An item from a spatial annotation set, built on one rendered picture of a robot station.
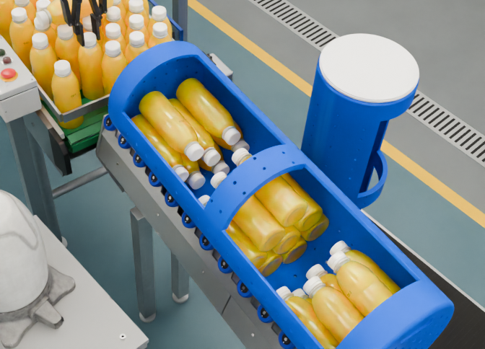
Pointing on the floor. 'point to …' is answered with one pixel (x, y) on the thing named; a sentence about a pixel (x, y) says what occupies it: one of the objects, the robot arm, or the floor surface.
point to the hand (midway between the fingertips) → (87, 30)
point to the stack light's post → (180, 7)
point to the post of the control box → (26, 168)
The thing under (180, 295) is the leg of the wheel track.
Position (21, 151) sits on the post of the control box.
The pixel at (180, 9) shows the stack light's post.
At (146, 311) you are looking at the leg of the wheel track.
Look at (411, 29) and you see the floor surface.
